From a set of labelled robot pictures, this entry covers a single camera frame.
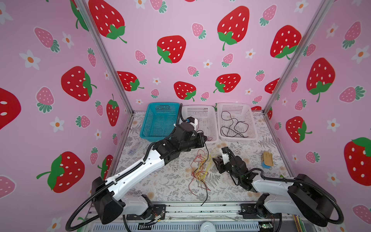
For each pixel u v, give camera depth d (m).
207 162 0.81
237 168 0.64
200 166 0.87
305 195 0.43
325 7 0.69
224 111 1.08
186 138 0.54
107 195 0.39
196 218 0.73
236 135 1.05
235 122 1.12
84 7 0.68
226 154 0.74
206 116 1.16
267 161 0.90
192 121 0.64
